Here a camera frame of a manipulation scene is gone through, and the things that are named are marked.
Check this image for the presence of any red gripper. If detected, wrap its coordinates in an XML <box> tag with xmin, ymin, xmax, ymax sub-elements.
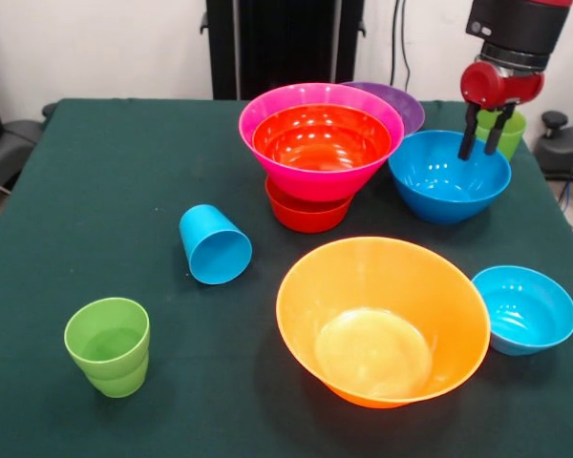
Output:
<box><xmin>457</xmin><ymin>60</ymin><xmax>546</xmax><ymax>161</ymax></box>

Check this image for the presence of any large red bowl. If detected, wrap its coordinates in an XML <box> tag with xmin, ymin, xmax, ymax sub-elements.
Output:
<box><xmin>251</xmin><ymin>103</ymin><xmax>393</xmax><ymax>174</ymax></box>

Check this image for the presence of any large pink bowl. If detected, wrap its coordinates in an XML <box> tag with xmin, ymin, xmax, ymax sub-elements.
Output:
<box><xmin>238</xmin><ymin>83</ymin><xmax>405</xmax><ymax>204</ymax></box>

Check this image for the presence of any blue cup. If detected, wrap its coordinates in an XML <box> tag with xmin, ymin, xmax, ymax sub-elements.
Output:
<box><xmin>179</xmin><ymin>203</ymin><xmax>254</xmax><ymax>286</ymax></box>

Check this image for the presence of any green cup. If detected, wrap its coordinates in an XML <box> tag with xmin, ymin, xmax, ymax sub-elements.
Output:
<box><xmin>63</xmin><ymin>297</ymin><xmax>151</xmax><ymax>399</ymax></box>
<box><xmin>475</xmin><ymin>108</ymin><xmax>527</xmax><ymax>162</ymax></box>

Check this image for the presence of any medium blue bowl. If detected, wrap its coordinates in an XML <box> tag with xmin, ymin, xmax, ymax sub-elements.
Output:
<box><xmin>387</xmin><ymin>130</ymin><xmax>513</xmax><ymax>225</ymax></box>

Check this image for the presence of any purple bowl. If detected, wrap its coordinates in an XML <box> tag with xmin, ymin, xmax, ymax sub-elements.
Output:
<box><xmin>341</xmin><ymin>81</ymin><xmax>426</xmax><ymax>137</ymax></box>

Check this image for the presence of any small light blue bowl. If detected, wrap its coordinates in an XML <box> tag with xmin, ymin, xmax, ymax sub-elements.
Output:
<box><xmin>471</xmin><ymin>264</ymin><xmax>573</xmax><ymax>357</ymax></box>

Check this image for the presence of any small red bowl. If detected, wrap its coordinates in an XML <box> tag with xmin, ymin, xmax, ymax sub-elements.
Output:
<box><xmin>265</xmin><ymin>177</ymin><xmax>355</xmax><ymax>234</ymax></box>

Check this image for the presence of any large orange bowl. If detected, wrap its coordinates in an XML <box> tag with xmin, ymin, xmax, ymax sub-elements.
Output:
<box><xmin>275</xmin><ymin>236</ymin><xmax>492</xmax><ymax>409</ymax></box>

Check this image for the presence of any dark green table cloth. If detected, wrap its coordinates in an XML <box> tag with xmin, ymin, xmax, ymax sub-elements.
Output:
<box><xmin>0</xmin><ymin>97</ymin><xmax>573</xmax><ymax>458</ymax></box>

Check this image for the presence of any black office chair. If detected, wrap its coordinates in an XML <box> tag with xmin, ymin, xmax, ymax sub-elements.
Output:
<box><xmin>0</xmin><ymin>61</ymin><xmax>58</xmax><ymax>192</ymax></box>

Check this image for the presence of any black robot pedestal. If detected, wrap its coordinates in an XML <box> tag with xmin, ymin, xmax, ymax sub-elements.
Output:
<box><xmin>200</xmin><ymin>0</ymin><xmax>367</xmax><ymax>101</ymax></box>

